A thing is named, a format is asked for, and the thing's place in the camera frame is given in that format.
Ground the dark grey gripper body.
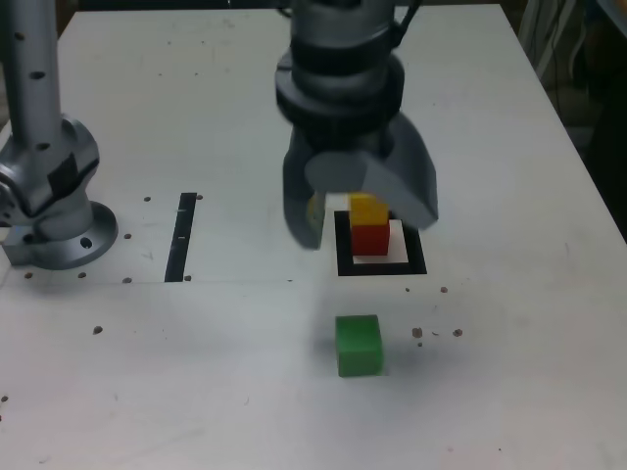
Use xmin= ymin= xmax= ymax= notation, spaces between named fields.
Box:
xmin=291 ymin=123 xmax=397 ymax=159

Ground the red cube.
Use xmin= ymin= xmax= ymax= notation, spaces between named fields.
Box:
xmin=351 ymin=222 xmax=392 ymax=258

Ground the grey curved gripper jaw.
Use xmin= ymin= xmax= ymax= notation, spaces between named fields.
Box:
xmin=303 ymin=114 xmax=441 ymax=232
xmin=282 ymin=127 xmax=328 ymax=251

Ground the black tape strip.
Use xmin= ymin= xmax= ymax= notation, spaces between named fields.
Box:
xmin=164 ymin=192 xmax=198 ymax=284

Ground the yellow cube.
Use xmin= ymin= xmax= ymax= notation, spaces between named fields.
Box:
xmin=349 ymin=193 xmax=391 ymax=227

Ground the black tape square outline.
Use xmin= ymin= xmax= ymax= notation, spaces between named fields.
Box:
xmin=333 ymin=209 xmax=428 ymax=277

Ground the green cube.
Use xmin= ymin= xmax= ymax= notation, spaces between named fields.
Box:
xmin=334 ymin=313 xmax=384 ymax=379

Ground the white background cable bundle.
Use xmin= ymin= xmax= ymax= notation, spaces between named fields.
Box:
xmin=517 ymin=0 xmax=588 ymax=83

